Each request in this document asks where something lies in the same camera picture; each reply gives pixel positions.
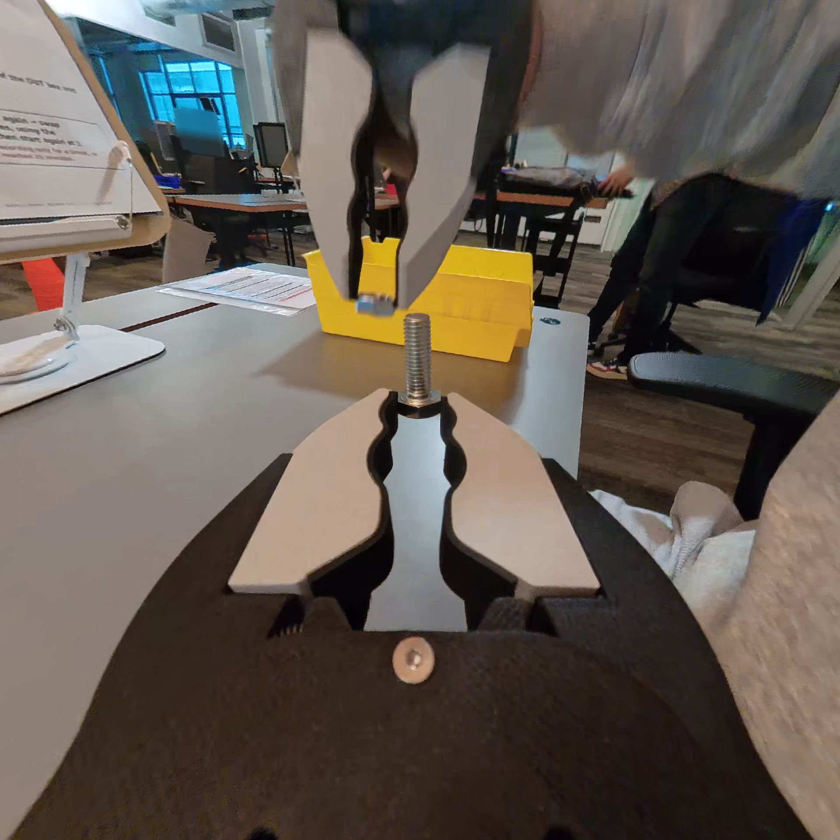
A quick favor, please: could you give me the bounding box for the long wooden background table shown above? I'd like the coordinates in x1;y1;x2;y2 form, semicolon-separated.
164;192;404;266

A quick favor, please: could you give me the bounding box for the person's right hand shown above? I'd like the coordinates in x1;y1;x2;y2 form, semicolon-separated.
377;128;420;185

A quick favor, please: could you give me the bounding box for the laminated instruction sheet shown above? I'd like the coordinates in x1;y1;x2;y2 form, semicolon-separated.
157;266;317;317

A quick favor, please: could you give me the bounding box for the black office chair armrest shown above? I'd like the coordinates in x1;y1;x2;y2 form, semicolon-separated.
626;351;840;522

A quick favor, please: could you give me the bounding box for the tan instruction board stand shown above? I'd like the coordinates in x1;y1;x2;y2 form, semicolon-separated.
0;0;173;416

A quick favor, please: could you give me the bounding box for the grey panel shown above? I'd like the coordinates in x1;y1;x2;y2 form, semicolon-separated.
163;220;214;284

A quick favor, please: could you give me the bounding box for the grey desk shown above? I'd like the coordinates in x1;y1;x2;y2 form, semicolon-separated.
0;262;590;840

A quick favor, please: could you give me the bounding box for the small black monitor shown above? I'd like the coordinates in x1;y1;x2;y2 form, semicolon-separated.
252;121;290;173

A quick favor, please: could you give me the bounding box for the yellow plastic bin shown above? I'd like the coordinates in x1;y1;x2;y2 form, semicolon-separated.
302;236;534;363

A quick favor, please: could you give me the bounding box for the black bag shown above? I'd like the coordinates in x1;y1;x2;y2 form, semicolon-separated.
502;165;592;193

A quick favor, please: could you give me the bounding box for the steel hex bolt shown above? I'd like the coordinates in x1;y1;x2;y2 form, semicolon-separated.
395;312;442;409

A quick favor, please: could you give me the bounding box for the paned window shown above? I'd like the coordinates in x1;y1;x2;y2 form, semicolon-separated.
141;62;237;148

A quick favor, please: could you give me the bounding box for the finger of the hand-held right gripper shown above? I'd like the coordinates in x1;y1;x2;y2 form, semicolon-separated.
394;42;493;311
298;29;382;303

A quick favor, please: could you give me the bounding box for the blue striped jacket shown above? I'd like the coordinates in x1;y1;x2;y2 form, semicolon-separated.
755;197;829;327

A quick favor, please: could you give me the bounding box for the red floor mat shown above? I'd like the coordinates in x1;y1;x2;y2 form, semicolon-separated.
20;259;67;315

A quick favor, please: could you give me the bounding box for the black office chair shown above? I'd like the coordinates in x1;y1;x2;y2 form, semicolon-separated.
656;174;788;355

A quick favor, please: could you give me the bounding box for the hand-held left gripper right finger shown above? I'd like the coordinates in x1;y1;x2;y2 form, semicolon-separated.
440;391;602;599

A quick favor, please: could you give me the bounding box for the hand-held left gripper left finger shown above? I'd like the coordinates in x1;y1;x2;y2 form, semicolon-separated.
227;387;396;597

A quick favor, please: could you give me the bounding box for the wooden standing table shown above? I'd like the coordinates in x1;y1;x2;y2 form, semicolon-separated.
472;167;611;290

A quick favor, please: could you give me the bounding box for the person's torso in grey sweatshirt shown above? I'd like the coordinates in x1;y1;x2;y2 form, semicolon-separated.
591;394;840;840

